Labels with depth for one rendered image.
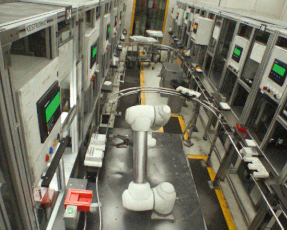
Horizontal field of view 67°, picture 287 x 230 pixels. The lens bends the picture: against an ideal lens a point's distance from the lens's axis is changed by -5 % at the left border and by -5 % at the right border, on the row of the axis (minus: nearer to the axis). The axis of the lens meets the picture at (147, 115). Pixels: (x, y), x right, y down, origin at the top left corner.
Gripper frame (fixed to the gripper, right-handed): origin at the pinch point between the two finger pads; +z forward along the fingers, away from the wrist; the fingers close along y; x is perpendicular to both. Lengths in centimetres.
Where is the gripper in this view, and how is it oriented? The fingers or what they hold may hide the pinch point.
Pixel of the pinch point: (111, 140)
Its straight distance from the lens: 214.2
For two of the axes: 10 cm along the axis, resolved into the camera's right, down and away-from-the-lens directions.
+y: 1.3, -8.7, -4.7
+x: 0.6, 4.8, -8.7
